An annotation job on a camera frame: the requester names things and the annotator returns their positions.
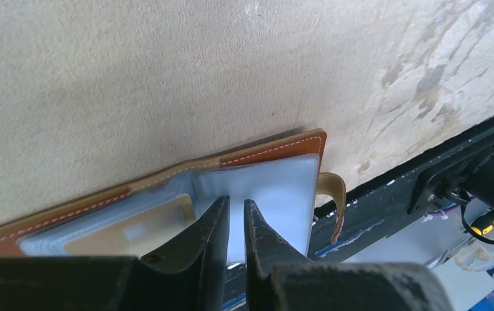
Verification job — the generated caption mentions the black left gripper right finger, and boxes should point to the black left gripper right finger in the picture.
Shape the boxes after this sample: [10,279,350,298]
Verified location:
[244,200,452,310]

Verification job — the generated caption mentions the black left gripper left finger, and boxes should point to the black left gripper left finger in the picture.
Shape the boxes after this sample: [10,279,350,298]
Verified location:
[0,197,230,310]

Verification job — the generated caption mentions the brown leather card holder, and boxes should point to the brown leather card holder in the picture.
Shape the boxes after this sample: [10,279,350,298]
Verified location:
[0,129,346,264]

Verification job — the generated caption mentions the black metal base rail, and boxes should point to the black metal base rail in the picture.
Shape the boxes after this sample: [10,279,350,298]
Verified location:
[308,117,494,261]

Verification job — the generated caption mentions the gold card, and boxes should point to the gold card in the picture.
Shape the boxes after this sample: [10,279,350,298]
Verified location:
[64,194,195,256]

